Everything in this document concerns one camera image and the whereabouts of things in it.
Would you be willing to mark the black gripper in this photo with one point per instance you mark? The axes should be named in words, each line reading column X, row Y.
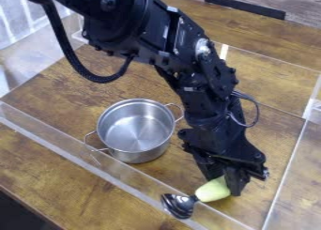
column 216, row 140

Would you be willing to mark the green handled metal spoon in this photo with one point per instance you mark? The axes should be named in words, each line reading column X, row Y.
column 180, row 205

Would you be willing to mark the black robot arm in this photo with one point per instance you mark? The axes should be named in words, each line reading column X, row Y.
column 147, row 31

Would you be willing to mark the clear acrylic right barrier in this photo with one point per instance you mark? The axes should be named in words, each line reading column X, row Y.
column 296, row 206

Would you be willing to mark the clear acrylic front barrier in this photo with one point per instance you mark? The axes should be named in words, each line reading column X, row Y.
column 53, row 169

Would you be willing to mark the stainless steel pot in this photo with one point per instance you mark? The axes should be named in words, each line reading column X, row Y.
column 136, row 129

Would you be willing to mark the black strip on table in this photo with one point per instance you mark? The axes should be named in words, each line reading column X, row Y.
column 252, row 8

